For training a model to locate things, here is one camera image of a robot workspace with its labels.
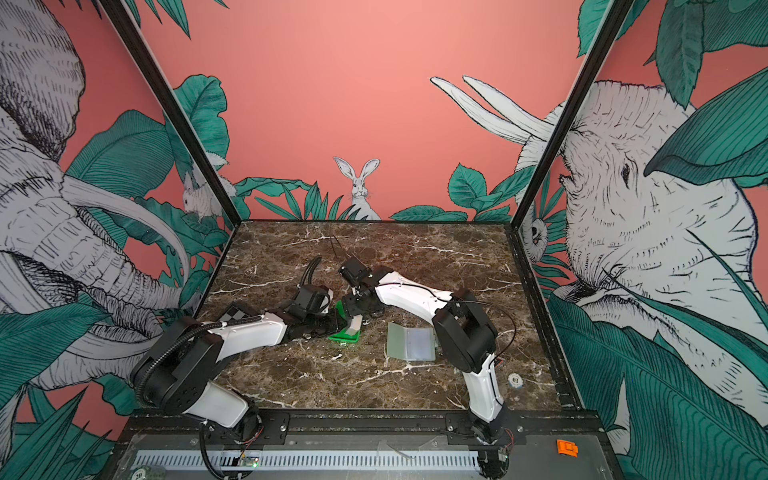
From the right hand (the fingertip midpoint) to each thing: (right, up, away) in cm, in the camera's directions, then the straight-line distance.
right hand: (352, 307), depth 88 cm
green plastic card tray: (-3, -8, 0) cm, 9 cm away
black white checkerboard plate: (-37, -2, +2) cm, 37 cm away
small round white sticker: (+47, -19, -6) cm, 51 cm away
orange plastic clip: (+54, -30, -18) cm, 65 cm away
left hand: (-1, -4, +1) cm, 4 cm away
